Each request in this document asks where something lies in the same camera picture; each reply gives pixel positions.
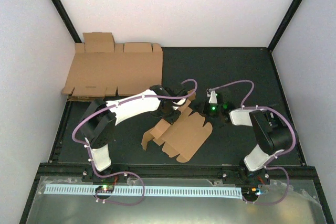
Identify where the white slotted cable duct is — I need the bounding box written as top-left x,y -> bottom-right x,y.
44,184 -> 242,199

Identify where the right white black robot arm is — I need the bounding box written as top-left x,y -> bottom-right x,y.
195,102 -> 298,184

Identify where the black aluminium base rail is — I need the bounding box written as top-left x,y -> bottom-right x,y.
36,163 -> 320,183

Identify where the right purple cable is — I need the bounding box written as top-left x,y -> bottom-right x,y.
208,80 -> 297,206

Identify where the right black frame post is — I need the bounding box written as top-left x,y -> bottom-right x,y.
267,0 -> 303,52

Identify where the black frame post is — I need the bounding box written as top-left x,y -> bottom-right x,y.
51,0 -> 82,43
267,0 -> 303,52

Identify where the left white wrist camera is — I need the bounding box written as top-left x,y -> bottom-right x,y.
172,98 -> 186,110

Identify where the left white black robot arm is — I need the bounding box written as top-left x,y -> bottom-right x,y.
79,83 -> 188,182

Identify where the left black frame post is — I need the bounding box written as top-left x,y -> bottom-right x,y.
51,0 -> 82,43

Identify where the brown cardboard box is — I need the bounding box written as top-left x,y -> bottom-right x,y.
141,100 -> 213,163

